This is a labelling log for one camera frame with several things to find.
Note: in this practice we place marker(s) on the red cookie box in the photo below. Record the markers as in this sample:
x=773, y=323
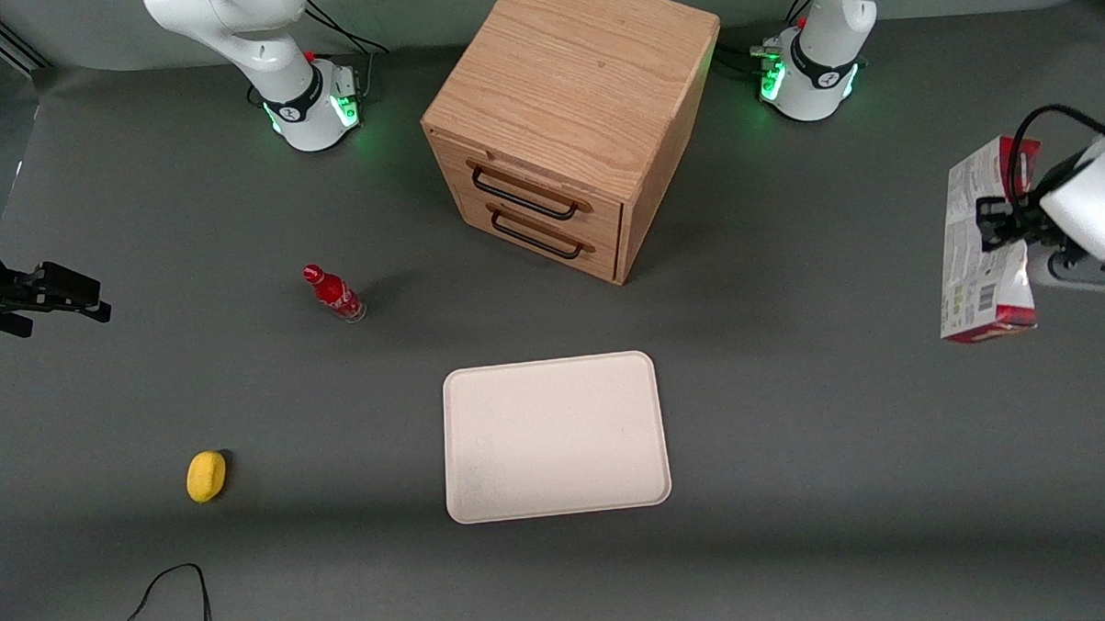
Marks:
x=970, y=282

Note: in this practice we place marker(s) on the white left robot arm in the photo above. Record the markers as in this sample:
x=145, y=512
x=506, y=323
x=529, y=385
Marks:
x=819, y=35

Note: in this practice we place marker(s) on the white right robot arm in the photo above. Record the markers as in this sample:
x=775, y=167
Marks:
x=299, y=94

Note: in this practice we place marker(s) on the beige plastic tray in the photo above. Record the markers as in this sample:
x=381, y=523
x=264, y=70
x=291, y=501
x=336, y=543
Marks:
x=557, y=439

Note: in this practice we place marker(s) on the yellow lemon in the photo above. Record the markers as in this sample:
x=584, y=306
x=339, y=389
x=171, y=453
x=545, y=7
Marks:
x=205, y=476

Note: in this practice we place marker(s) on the red cola bottle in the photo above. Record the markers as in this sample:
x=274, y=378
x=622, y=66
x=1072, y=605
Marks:
x=336, y=296

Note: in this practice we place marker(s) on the wooden drawer front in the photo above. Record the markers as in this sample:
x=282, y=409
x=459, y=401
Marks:
x=600, y=219
x=606, y=261

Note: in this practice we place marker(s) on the wooden drawer cabinet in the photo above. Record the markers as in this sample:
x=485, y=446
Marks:
x=581, y=70

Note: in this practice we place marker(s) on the aluminium frame rail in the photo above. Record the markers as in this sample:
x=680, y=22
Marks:
x=18, y=46

